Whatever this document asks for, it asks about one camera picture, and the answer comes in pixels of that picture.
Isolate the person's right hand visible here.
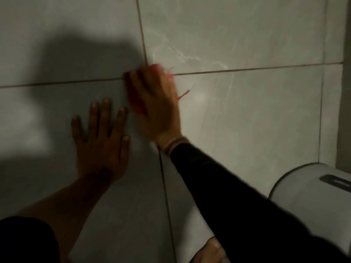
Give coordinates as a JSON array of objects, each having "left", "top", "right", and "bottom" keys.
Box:
[{"left": 123, "top": 64, "right": 184, "bottom": 150}]

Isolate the person's left hand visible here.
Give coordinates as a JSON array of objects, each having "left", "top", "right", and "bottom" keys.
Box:
[{"left": 71, "top": 97, "right": 131, "bottom": 184}]

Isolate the red scrubbing cloth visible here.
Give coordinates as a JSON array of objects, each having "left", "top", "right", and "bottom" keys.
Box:
[{"left": 124, "top": 64, "right": 191, "bottom": 116}]

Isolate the person's right forearm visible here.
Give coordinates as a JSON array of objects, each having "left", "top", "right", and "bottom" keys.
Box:
[{"left": 169, "top": 142, "right": 351, "bottom": 263}]

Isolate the person's left forearm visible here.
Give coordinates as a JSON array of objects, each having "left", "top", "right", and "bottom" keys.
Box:
[{"left": 0, "top": 172, "right": 117, "bottom": 263}]

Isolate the beige wristband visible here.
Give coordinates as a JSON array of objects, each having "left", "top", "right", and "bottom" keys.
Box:
[{"left": 162, "top": 136, "right": 190, "bottom": 157}]

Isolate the person's foot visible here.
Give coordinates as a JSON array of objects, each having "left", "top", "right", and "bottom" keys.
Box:
[{"left": 191, "top": 237, "right": 227, "bottom": 263}]

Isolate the white toilet tank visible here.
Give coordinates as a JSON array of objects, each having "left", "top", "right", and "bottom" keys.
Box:
[{"left": 268, "top": 163, "right": 351, "bottom": 256}]

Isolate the dark flush button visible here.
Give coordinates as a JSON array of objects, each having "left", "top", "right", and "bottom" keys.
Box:
[{"left": 319, "top": 174, "right": 351, "bottom": 194}]

